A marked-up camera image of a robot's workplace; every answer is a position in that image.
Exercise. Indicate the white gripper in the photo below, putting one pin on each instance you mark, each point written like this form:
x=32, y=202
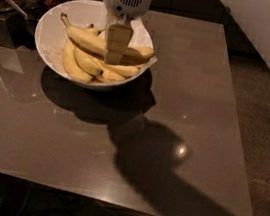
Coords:
x=120, y=15

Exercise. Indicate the yellow banana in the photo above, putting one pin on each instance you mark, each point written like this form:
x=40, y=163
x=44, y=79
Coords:
x=71, y=66
x=105, y=76
x=86, y=63
x=93, y=44
x=128, y=71
x=91, y=28

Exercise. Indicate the back banana with stem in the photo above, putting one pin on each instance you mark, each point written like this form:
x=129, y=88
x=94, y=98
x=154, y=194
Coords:
x=102, y=34

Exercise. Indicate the white ceramic bowl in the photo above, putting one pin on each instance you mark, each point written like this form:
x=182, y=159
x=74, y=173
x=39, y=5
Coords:
x=87, y=6

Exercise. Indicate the metal scoop handle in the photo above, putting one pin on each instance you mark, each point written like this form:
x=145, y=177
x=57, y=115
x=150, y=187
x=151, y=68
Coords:
x=18, y=8

